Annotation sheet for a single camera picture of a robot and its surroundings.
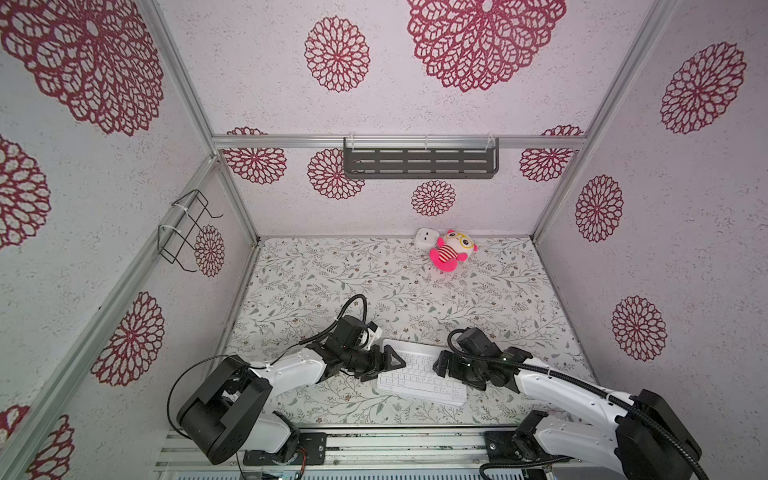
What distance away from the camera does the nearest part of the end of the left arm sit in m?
0.68

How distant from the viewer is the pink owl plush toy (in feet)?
3.57

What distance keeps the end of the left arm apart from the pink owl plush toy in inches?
17.1
